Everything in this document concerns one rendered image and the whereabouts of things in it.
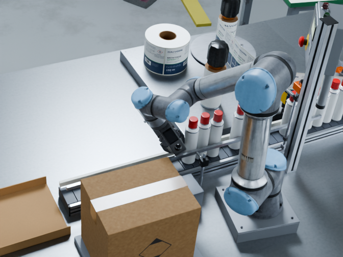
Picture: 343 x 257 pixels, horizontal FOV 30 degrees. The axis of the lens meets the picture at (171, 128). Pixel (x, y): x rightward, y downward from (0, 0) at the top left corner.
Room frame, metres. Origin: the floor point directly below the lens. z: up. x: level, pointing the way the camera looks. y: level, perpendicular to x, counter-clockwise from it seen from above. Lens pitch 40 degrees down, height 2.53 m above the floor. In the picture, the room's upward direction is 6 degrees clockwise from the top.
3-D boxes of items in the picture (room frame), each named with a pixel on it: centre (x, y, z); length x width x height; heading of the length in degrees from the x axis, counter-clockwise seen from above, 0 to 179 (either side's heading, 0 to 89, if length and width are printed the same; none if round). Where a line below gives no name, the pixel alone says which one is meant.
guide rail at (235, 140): (1.78, -0.13, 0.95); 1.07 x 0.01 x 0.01; 121
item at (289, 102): (2.01, -0.46, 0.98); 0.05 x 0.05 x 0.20
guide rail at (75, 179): (1.84, -0.09, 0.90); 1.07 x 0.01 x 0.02; 121
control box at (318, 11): (1.94, -0.50, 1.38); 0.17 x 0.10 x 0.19; 176
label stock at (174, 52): (2.42, 0.06, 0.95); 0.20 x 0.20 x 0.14
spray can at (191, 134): (1.79, -0.08, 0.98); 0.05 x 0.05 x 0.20
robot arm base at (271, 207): (1.60, -0.34, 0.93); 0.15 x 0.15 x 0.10
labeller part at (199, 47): (2.56, -0.20, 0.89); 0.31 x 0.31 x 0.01
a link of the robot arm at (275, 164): (1.59, -0.34, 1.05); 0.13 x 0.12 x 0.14; 149
